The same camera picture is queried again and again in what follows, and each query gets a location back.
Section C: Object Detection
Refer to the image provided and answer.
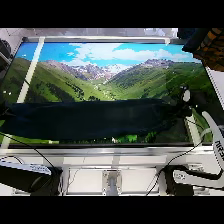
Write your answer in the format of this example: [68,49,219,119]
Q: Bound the dark blue jeans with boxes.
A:
[0,97,188,142]

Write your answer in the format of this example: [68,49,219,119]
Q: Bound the black garment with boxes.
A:
[177,27,210,54]

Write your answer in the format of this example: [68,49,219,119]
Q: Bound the checked shirt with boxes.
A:
[194,27,224,73]

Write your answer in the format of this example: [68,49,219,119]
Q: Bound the silver frame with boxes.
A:
[0,143,224,196]

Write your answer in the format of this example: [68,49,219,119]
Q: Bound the black cable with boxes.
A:
[0,132,56,171]
[145,141,204,196]

